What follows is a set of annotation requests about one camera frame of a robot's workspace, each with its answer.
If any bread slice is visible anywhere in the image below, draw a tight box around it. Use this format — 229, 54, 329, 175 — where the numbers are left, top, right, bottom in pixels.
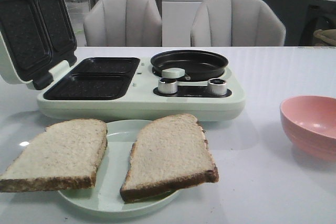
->
120, 114, 219, 202
1, 119, 108, 193

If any pink plastic bowl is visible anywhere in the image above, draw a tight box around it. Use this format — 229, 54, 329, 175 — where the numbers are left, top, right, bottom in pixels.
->
280, 95, 335, 162

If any green breakfast maker lid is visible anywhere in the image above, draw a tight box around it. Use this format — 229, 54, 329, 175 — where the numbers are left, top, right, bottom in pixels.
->
1, 0, 77, 90

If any green breakfast maker base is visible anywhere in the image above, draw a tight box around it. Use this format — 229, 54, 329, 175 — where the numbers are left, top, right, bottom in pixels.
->
37, 57, 245, 121

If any left silver control knob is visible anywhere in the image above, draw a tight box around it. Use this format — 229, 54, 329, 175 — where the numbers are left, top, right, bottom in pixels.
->
157, 78, 178, 95

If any silver control knob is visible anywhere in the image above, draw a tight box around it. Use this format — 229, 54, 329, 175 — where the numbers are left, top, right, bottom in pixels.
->
157, 78, 178, 95
207, 78, 227, 96

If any black round frying pan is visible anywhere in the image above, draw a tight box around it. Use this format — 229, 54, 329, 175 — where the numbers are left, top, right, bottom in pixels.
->
150, 49, 228, 82

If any right silver control knob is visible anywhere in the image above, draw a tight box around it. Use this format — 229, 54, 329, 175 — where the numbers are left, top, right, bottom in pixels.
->
207, 78, 227, 96

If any left grey upholstered chair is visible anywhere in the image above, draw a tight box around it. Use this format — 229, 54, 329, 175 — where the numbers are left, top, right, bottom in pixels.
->
83, 0, 162, 47

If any grey upholstered chair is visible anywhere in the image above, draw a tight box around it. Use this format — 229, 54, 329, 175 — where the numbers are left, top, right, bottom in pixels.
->
191, 0, 286, 47
83, 0, 162, 47

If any right grey upholstered chair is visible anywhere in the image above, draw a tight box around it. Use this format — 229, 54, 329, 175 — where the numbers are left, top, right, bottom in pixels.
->
191, 0, 286, 47

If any white cabinet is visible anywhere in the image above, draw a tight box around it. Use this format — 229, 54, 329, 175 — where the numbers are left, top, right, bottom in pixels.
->
162, 0, 204, 47

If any light green round plate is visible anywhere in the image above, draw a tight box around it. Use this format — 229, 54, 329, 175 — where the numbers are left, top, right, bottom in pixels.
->
59, 120, 180, 219

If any dark grey counter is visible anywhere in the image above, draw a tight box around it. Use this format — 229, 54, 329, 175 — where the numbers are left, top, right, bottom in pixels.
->
263, 0, 335, 46

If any beige cushion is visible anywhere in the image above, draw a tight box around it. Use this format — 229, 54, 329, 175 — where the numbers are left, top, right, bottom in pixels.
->
313, 29, 336, 46

